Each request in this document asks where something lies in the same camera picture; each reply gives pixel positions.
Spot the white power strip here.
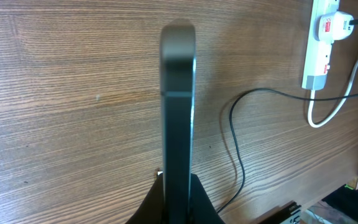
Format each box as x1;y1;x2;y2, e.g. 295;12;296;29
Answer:
301;0;340;90

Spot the black USB charging cable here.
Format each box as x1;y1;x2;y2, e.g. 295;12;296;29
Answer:
216;17;358;214

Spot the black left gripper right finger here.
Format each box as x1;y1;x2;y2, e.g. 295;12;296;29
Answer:
190;174;224;224

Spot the white USB charger plug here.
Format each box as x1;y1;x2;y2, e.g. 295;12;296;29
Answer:
317;11;354;42

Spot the white power strip cord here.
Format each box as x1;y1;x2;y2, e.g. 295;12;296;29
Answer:
306;37;358;129

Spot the Galaxy smartphone with teal screen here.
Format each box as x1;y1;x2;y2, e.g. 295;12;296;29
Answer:
160;19;196;223

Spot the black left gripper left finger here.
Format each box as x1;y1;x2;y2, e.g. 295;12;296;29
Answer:
126;174;164;224

